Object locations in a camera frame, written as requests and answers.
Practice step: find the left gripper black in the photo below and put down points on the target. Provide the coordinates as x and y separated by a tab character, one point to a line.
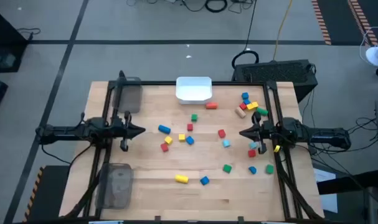
126	130

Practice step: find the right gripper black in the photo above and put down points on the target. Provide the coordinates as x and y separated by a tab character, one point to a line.
261	132

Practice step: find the light blue half cylinder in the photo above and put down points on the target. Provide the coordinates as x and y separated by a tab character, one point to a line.
226	143
253	145

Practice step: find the red wooden cube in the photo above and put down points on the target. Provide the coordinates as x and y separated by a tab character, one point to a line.
164	147
190	127
252	153
221	133
243	106

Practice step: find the natural wooden cylinder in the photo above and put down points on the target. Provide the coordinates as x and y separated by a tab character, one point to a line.
240	112

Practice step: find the green wooden cylinder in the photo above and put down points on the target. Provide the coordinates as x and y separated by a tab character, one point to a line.
262	111

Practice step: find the yellow wooden cube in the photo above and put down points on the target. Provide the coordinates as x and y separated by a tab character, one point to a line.
168	140
182	137
250	106
255	104

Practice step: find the blue wooden cylinder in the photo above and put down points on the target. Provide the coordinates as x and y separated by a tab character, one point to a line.
164	129

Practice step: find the blue wooden cube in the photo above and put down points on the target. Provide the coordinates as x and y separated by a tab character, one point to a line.
247	101
190	140
245	95

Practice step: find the orange wooden cylinder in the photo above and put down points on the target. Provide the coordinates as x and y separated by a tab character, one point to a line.
211	105

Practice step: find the green wooden cube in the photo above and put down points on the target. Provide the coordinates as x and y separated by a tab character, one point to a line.
194	117

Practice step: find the yellow wooden cylinder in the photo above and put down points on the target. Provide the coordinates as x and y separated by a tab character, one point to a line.
181	179

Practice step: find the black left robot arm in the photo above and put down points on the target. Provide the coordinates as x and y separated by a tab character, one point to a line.
67	132

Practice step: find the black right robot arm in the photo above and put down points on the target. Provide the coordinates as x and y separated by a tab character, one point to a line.
316	137

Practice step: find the grey translucent bin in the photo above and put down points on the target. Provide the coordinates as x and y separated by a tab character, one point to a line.
114	186
128	96

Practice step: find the black computer tower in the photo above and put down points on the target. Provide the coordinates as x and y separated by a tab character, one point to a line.
276	73

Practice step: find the white plastic bin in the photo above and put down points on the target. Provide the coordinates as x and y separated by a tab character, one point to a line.
193	90

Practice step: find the white paper sheet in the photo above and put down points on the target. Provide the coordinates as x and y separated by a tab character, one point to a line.
324	175
329	202

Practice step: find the black mat yellow striped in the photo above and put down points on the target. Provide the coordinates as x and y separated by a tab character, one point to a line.
51	193

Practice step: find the black floor beam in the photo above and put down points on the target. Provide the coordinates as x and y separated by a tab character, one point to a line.
347	183

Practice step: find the black mat orange striped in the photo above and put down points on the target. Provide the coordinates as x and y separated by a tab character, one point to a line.
338	18

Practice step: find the white round device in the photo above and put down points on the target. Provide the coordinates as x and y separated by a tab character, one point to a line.
374	56

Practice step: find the black cabinet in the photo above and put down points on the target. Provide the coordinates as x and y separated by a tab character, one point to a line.
5	37

